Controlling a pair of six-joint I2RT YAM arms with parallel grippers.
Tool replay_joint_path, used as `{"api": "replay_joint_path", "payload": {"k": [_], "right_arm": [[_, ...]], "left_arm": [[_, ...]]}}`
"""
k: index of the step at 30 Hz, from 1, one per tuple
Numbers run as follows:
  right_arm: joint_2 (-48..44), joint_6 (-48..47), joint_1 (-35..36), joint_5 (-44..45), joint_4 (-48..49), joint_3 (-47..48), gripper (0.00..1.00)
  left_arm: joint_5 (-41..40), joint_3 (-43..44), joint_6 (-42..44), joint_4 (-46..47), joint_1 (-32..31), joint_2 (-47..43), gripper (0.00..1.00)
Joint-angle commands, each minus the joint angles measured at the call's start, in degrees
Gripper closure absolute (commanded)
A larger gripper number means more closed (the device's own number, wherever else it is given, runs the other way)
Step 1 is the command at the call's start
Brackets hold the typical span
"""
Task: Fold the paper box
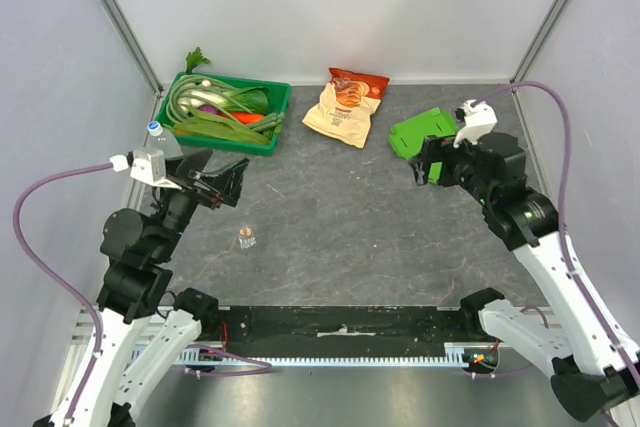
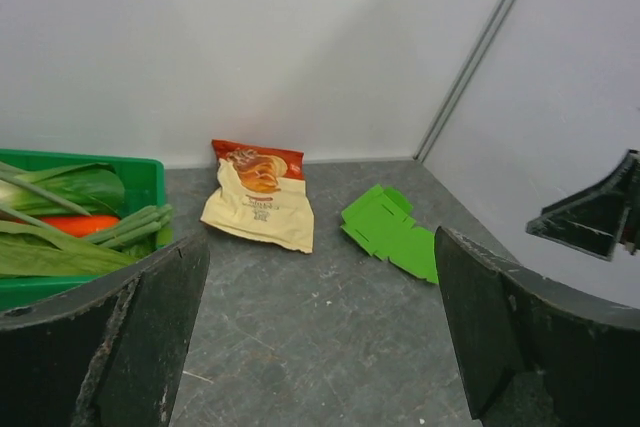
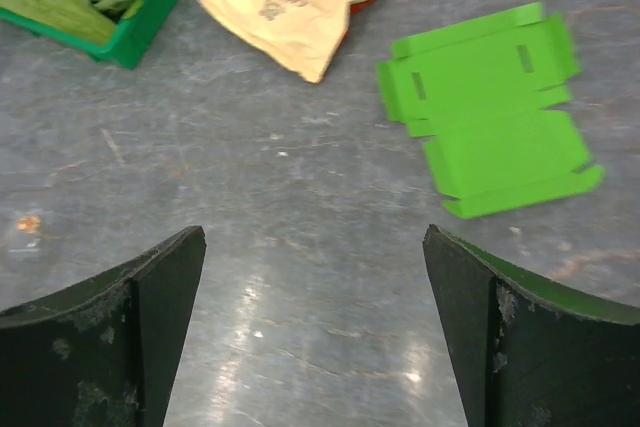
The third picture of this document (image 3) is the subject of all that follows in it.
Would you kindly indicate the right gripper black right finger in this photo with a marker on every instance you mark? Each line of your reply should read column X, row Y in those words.
column 528, row 351

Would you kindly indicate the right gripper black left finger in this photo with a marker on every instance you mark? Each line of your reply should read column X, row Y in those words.
column 104, row 351

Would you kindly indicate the green paper box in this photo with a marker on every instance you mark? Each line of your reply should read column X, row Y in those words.
column 486, row 96

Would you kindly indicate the green plastic crate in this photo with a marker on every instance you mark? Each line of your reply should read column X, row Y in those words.
column 129, row 43

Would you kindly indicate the green leafy vegetable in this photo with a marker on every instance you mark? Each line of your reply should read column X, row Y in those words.
column 74, row 17

